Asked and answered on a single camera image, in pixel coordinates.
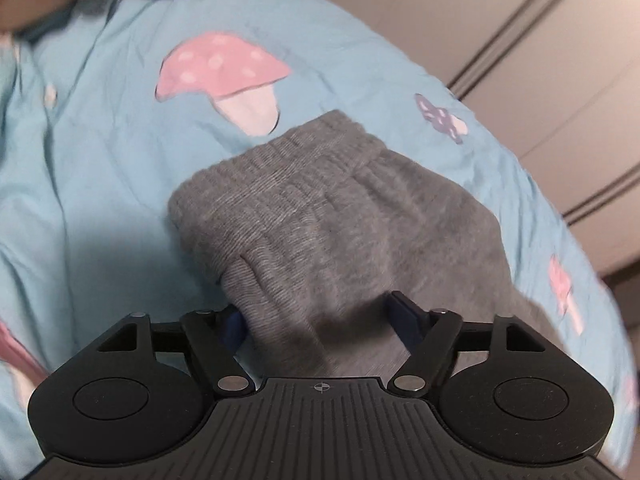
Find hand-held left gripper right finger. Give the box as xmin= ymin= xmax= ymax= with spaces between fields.
xmin=385 ymin=291 xmax=543 ymax=397

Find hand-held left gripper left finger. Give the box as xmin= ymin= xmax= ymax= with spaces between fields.
xmin=97 ymin=307 xmax=257 ymax=397

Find blue mushroom print blanket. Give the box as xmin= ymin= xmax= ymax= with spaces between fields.
xmin=0 ymin=0 xmax=637 ymax=480

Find grey pants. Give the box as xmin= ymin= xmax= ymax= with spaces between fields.
xmin=166 ymin=109 xmax=516 ymax=379

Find white wardrobe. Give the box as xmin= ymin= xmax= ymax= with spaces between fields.
xmin=270 ymin=0 xmax=640 ymax=283

